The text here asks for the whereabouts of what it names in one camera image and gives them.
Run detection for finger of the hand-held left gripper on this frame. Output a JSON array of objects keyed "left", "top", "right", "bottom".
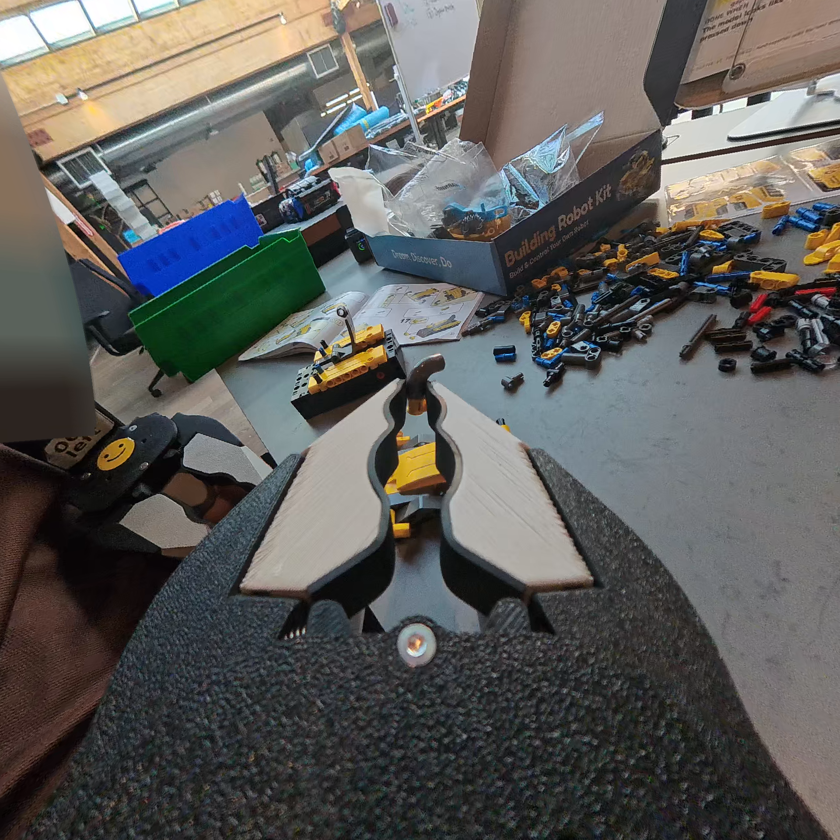
[
  {"left": 178, "top": 434, "right": 273, "bottom": 489},
  {"left": 119, "top": 497, "right": 231, "bottom": 552}
]

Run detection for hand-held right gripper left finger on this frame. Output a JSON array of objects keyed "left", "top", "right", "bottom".
[{"left": 239, "top": 381, "right": 405, "bottom": 601}]

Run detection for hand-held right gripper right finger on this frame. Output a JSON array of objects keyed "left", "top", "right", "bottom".
[{"left": 431, "top": 381, "right": 595, "bottom": 598}]

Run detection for yellow curved brick assembly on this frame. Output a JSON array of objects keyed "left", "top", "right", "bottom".
[{"left": 385, "top": 420, "right": 513, "bottom": 542}]

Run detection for yellow and black brick assembly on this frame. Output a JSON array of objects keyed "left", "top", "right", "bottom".
[{"left": 289, "top": 306, "right": 408, "bottom": 421}]

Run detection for small grey curved piece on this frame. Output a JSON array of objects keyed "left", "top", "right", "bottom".
[{"left": 402, "top": 353, "right": 447, "bottom": 401}]

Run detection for pile of small brick parts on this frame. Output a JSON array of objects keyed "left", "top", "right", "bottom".
[{"left": 466, "top": 197, "right": 840, "bottom": 388}]

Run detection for grey desk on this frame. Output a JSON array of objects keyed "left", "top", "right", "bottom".
[{"left": 217, "top": 112, "right": 840, "bottom": 828}]

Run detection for green storage box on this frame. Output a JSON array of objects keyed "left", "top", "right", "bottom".
[{"left": 129, "top": 230, "right": 326, "bottom": 384}]

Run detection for black office chair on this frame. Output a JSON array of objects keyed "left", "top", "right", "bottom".
[{"left": 69, "top": 256, "right": 172, "bottom": 399}]

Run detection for person in brown shirt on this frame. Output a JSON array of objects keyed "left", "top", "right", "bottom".
[{"left": 0, "top": 447, "right": 178, "bottom": 834}]

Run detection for instruction booklet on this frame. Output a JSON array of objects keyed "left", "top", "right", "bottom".
[{"left": 239, "top": 283, "right": 484, "bottom": 362}]

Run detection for blue storage bin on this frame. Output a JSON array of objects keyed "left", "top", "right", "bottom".
[{"left": 119, "top": 197, "right": 263, "bottom": 299}]

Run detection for black axle rod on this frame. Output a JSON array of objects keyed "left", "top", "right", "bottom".
[{"left": 679, "top": 313, "right": 719, "bottom": 361}]

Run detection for blue cardboard kit box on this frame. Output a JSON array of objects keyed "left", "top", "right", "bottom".
[{"left": 368, "top": 0, "right": 710, "bottom": 299}]

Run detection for clear bags of brick parts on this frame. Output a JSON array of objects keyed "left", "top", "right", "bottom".
[{"left": 329, "top": 112, "right": 607, "bottom": 244}]

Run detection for sticker sheet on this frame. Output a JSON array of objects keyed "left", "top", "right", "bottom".
[{"left": 663, "top": 138, "right": 840, "bottom": 224}]

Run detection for white stand base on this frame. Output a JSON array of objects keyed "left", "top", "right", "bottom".
[{"left": 726, "top": 77, "right": 840, "bottom": 143}]

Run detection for laminated instruction sign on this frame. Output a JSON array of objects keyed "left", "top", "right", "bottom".
[{"left": 676, "top": 0, "right": 840, "bottom": 110}]

